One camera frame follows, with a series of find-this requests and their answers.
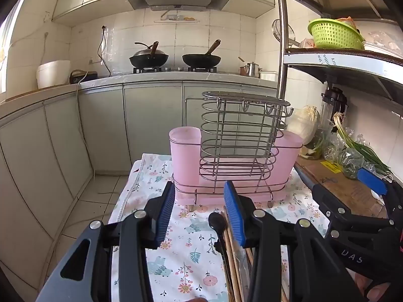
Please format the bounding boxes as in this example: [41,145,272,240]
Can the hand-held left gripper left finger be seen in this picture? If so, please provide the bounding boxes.
[36,181,177,302]

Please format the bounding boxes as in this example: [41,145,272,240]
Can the stainless steel kettle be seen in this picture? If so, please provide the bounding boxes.
[245,62,263,78]

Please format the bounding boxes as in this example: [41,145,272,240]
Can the brown cardboard sheet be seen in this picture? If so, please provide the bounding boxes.
[294,156,388,219]

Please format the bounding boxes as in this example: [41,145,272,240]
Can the metal wire utensil rack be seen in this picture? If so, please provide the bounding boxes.
[173,91,294,209]

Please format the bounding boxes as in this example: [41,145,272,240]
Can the clear plastic fork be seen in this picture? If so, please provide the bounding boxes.
[237,248,252,302]

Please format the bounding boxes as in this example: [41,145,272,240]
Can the white plastic bag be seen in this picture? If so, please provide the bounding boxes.
[288,105,320,147]

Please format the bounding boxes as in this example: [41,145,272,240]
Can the small wall shelf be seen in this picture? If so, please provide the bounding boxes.
[154,14,201,24]

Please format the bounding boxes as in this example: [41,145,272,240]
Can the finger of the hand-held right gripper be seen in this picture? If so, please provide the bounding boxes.
[357,167,403,218]
[293,164,355,224]

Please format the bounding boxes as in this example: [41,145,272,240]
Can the white rice cooker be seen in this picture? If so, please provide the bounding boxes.
[36,60,72,89]

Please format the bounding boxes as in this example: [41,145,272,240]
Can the gas stove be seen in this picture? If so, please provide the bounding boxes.
[132,66,218,74]

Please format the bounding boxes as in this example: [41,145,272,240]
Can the green plastic basket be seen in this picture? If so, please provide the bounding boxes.
[308,18,365,50]

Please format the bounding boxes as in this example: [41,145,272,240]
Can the dark wooden chopstick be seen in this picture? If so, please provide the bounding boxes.
[220,212,237,302]
[245,247,257,269]

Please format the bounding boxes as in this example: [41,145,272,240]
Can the black power cable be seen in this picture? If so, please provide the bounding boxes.
[97,25,112,78]

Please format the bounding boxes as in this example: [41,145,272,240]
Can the pink plastic drip tray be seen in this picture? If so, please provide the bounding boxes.
[173,176,291,206]

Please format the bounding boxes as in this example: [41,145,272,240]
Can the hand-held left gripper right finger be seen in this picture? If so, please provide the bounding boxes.
[223,181,367,302]

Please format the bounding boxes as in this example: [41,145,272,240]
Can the black wok with lid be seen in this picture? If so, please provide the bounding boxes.
[129,41,170,69]

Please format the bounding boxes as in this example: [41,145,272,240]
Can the clear bag of vegetables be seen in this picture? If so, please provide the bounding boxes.
[299,126,339,162]

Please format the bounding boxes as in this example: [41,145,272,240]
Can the floral printed tablecloth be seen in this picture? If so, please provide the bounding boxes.
[107,153,330,302]

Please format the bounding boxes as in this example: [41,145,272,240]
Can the metal wire strainer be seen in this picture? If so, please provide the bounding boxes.
[271,19,300,47]

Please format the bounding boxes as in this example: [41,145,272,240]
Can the black plastic spoon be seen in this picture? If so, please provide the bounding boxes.
[208,212,233,302]

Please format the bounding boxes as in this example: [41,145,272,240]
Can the black wok with wooden handle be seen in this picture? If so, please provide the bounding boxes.
[182,39,222,68]

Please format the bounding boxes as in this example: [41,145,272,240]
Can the green onions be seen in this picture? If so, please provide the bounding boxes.
[333,111,393,177]

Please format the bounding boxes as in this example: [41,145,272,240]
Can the person's right hand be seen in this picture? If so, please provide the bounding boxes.
[354,274,395,302]

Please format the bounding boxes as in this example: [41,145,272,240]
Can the pink plastic utensil cup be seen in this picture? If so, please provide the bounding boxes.
[169,126,202,185]
[267,130,304,183]

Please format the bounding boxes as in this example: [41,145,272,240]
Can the black blender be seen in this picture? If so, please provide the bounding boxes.
[320,83,349,127]

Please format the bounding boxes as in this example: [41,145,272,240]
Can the white plastic tray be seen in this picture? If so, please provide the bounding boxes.
[362,39,403,59]

